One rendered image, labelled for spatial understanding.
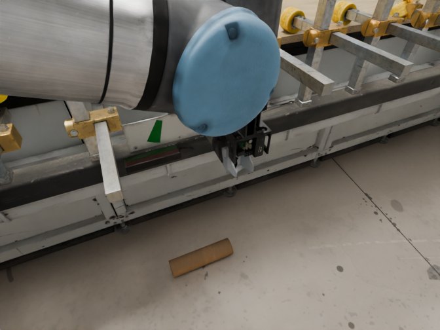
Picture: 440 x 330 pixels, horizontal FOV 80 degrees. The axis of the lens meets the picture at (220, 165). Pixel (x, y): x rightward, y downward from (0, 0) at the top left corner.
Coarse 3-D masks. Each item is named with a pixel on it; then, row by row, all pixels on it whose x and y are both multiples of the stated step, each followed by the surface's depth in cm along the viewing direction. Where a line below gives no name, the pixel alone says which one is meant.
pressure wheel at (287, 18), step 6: (282, 12) 99; (288, 12) 96; (294, 12) 95; (300, 12) 96; (282, 18) 98; (288, 18) 96; (282, 24) 100; (288, 24) 97; (288, 30) 99; (294, 30) 100
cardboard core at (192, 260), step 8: (224, 240) 129; (200, 248) 126; (208, 248) 125; (216, 248) 125; (224, 248) 126; (184, 256) 123; (192, 256) 122; (200, 256) 122; (208, 256) 123; (216, 256) 124; (224, 256) 127; (176, 264) 120; (184, 264) 120; (192, 264) 121; (200, 264) 122; (176, 272) 119; (184, 272) 121
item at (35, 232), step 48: (288, 48) 107; (336, 48) 117; (384, 48) 129; (432, 96) 184; (48, 144) 92; (288, 144) 153; (336, 144) 168; (144, 192) 131; (192, 192) 140; (0, 240) 114; (48, 240) 121
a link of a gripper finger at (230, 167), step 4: (224, 148) 51; (228, 148) 50; (224, 152) 52; (228, 152) 51; (224, 156) 53; (228, 156) 52; (220, 160) 54; (224, 160) 54; (228, 160) 53; (224, 164) 54; (228, 164) 54; (232, 164) 51; (228, 168) 55; (232, 168) 52; (228, 172) 57; (232, 172) 52; (236, 172) 51; (236, 176) 52
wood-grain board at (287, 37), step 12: (288, 0) 140; (300, 0) 140; (312, 0) 140; (348, 0) 140; (360, 0) 140; (372, 0) 140; (396, 0) 140; (420, 0) 140; (312, 12) 122; (372, 12) 122; (348, 24) 109; (360, 24) 109; (288, 36) 99; (300, 36) 101
